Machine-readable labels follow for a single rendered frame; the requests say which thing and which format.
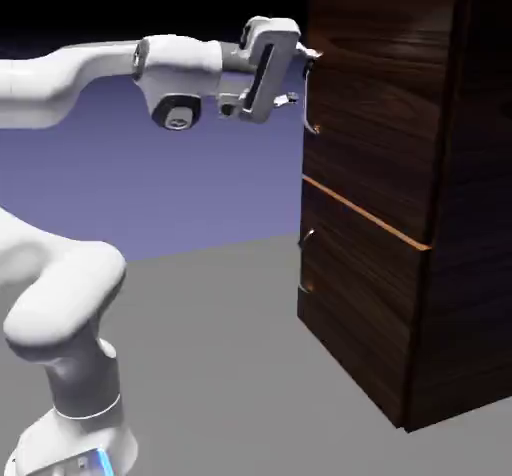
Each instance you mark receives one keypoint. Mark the dark wood cabinet door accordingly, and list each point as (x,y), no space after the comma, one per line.
(360,304)
(376,124)

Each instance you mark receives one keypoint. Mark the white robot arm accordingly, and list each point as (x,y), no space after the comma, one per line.
(80,68)

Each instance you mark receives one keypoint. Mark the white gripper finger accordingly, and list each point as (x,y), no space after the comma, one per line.
(307,52)
(286,99)

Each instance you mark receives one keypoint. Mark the dark wood cabinet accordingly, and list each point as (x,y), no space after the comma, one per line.
(440,204)

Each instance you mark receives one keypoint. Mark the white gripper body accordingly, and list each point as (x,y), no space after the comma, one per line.
(276,64)

